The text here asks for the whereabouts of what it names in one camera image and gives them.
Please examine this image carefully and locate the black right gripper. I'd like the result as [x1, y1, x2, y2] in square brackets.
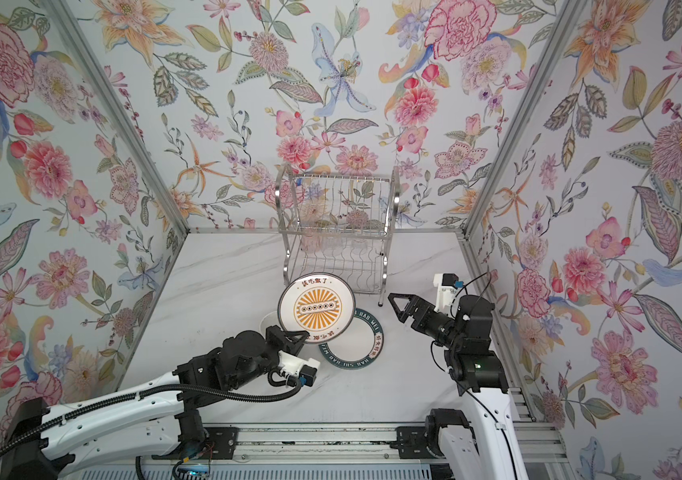
[391, 295, 464, 356]

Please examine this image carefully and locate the dark rimmed white plate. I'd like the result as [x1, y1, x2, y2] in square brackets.
[319, 308, 385, 370]

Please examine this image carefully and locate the orange patterned plate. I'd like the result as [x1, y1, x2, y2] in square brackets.
[276, 273, 356, 344]

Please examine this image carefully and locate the orange bowl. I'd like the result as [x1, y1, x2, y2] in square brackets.
[259, 311, 282, 337]

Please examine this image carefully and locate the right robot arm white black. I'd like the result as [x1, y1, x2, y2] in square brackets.
[388, 293, 529, 479]

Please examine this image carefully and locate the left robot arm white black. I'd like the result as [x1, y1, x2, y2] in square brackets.
[0, 326, 319, 479]

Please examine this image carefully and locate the steel two-tier dish rack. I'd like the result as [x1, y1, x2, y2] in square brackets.
[274, 164, 401, 305]

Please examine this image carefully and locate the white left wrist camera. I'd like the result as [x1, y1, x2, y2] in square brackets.
[277, 351, 320, 387]

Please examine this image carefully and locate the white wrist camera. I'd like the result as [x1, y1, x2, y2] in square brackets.
[433, 273, 463, 313]
[277, 351, 320, 387]

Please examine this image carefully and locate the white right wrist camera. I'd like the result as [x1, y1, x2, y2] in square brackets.
[433, 273, 463, 313]

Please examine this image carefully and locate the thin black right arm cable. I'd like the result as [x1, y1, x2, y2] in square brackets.
[429, 271, 522, 480]

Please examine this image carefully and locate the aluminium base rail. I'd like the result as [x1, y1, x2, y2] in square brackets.
[213, 422, 567, 464]

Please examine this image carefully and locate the aluminium right corner frame post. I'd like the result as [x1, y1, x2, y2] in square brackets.
[462, 0, 587, 241]

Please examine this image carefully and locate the aluminium corner frame post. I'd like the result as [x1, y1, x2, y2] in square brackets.
[462, 0, 587, 241]
[41, 0, 190, 240]

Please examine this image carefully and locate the aluminium left corner frame post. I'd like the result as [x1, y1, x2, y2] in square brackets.
[41, 0, 190, 240]

